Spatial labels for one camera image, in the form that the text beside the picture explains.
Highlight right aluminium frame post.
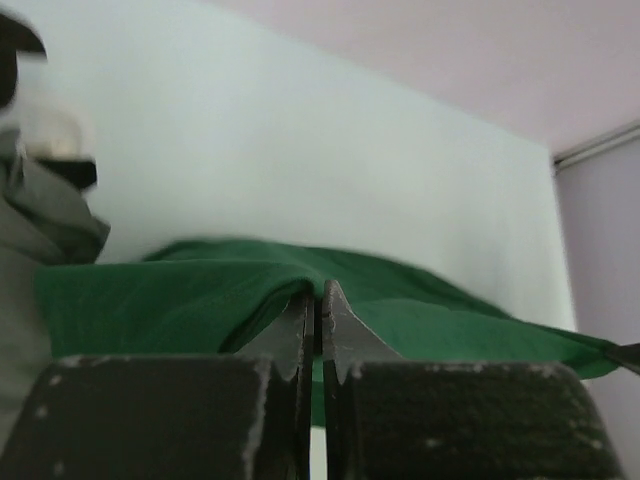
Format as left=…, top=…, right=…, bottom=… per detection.
left=553, top=120, right=639, bottom=170

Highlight grey t shirt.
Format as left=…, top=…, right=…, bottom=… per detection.
left=1, top=129, right=110, bottom=428

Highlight green t shirt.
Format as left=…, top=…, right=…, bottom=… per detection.
left=33, top=239, right=624, bottom=382

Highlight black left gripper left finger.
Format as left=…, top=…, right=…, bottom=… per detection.
left=1, top=294, right=314, bottom=479

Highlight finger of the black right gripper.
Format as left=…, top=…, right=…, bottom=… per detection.
left=607, top=343, right=640, bottom=375

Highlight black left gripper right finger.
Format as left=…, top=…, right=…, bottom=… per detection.
left=322, top=280, right=624, bottom=480

